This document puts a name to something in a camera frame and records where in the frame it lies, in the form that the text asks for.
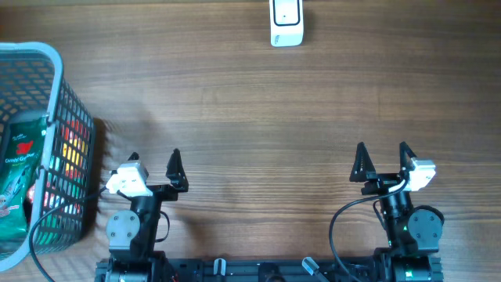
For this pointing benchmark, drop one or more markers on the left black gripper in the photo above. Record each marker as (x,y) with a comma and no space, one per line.
(178,179)

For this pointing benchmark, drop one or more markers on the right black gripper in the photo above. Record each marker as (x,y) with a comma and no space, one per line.
(380,182)

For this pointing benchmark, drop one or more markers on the green 3M gloves package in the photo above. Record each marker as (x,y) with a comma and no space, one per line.
(22,157)

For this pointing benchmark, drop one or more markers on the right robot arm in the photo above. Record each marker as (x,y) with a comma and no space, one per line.
(413,232)

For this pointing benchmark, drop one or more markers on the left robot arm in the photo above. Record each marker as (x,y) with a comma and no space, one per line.
(132,232)

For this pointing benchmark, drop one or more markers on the white barcode scanner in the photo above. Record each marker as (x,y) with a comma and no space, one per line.
(286,23)

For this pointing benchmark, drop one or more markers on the grey plastic mesh basket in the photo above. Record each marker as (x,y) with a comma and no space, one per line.
(33,86)

